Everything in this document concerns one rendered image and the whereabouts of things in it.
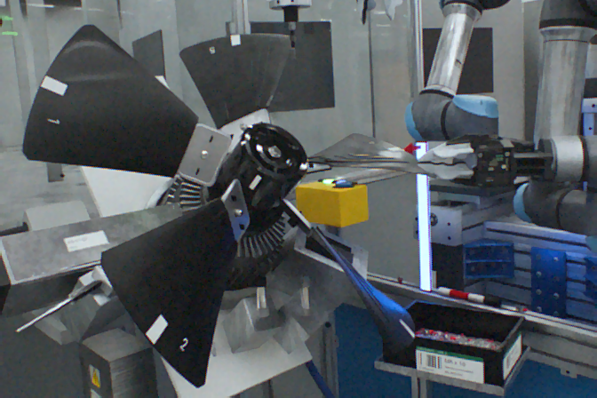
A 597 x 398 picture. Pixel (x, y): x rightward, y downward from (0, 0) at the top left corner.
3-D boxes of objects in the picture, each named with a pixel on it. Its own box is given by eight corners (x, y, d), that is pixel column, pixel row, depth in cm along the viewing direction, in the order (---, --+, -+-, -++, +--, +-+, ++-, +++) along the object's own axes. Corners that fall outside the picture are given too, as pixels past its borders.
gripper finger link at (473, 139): (445, 135, 104) (499, 133, 102) (445, 133, 105) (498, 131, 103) (446, 163, 105) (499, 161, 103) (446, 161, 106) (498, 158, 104)
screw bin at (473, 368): (379, 366, 111) (378, 330, 110) (415, 332, 125) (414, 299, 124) (501, 393, 99) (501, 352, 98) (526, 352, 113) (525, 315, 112)
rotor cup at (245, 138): (226, 241, 97) (261, 195, 88) (188, 168, 102) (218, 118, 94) (294, 223, 107) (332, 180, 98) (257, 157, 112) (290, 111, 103)
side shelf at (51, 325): (22, 317, 142) (20, 305, 141) (160, 279, 166) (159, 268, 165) (61, 346, 124) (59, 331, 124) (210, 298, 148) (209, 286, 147)
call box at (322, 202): (297, 225, 158) (294, 185, 156) (324, 218, 164) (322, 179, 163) (341, 234, 146) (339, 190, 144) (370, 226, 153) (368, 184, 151)
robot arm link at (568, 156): (572, 131, 102) (570, 178, 104) (543, 132, 103) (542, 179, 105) (583, 140, 95) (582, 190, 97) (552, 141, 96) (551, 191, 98)
